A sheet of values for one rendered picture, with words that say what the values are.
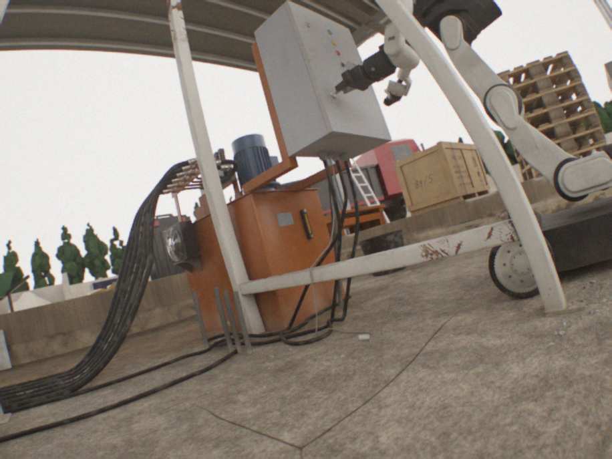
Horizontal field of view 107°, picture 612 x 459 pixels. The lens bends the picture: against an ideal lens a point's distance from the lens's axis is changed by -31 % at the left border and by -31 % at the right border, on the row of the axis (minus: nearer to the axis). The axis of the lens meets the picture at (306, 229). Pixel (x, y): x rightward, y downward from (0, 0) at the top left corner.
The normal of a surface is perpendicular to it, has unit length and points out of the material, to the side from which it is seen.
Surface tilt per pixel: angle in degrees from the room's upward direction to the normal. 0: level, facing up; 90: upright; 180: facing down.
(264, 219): 90
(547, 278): 93
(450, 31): 90
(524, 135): 115
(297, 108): 90
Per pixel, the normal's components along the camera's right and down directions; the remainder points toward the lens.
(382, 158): 0.18, -0.18
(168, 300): 0.68, -0.23
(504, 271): -0.66, 0.13
